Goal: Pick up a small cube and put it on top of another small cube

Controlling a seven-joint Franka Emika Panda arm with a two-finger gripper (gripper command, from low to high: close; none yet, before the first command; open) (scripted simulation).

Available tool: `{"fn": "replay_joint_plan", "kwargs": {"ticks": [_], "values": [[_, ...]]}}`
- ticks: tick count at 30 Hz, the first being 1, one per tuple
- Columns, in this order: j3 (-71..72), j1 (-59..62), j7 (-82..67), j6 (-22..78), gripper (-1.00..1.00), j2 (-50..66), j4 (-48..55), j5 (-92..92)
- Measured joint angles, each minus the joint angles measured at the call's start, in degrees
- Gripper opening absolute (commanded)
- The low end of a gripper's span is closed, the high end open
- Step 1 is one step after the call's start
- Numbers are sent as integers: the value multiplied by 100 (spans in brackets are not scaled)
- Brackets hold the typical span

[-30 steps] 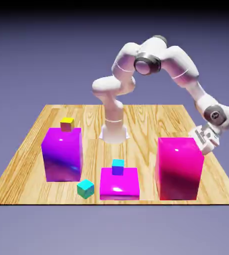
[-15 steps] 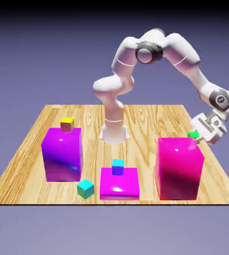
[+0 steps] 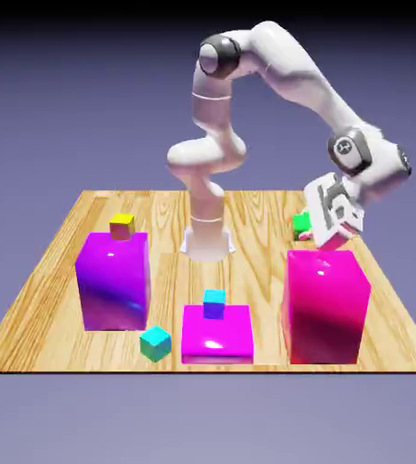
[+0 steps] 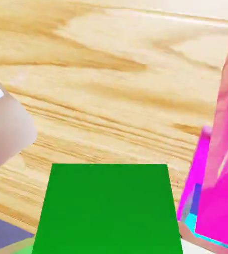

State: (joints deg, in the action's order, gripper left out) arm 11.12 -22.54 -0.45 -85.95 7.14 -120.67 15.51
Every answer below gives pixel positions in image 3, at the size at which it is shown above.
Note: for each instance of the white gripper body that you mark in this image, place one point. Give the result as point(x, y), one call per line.
point(317, 210)

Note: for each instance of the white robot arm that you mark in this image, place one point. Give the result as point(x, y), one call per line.
point(207, 119)

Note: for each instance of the small green cube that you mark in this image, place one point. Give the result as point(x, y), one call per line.
point(301, 222)

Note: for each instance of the small cyan cube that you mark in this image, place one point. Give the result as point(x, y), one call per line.
point(214, 306)

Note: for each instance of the small yellow cube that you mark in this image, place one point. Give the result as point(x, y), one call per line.
point(122, 225)

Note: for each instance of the small teal cube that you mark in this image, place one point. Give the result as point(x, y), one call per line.
point(155, 344)

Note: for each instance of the large pink tall box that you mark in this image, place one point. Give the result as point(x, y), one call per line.
point(323, 311)

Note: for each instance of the large magenta flat box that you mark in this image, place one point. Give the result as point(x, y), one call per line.
point(216, 337)

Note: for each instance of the large purple box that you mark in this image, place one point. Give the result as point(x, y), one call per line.
point(113, 282)

